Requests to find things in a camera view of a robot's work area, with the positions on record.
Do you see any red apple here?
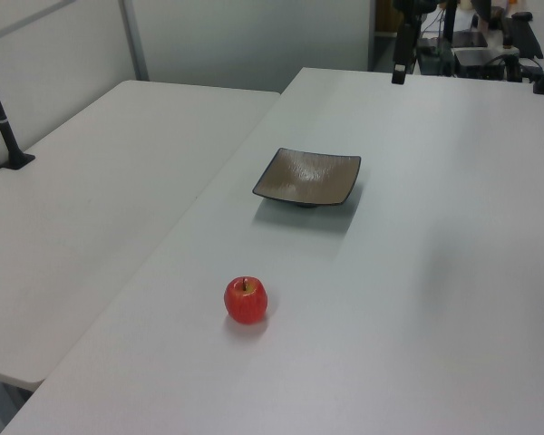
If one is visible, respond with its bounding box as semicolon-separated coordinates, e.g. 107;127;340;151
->
223;275;269;325

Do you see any square brown ceramic plate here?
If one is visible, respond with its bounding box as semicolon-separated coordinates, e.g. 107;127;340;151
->
252;147;363;209

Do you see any brown wooden panel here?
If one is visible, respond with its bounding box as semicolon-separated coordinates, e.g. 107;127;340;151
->
374;0;398;33

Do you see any black electronics box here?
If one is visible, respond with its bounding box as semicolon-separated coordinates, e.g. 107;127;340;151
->
452;48;518;81

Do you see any black vertical stand pole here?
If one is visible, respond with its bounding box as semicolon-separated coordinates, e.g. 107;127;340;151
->
442;0;460;76

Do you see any grey partition post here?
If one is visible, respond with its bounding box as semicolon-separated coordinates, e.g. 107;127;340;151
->
120;0;151;82

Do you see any black camera stand pole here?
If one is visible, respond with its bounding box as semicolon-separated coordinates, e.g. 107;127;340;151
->
0;47;36;170

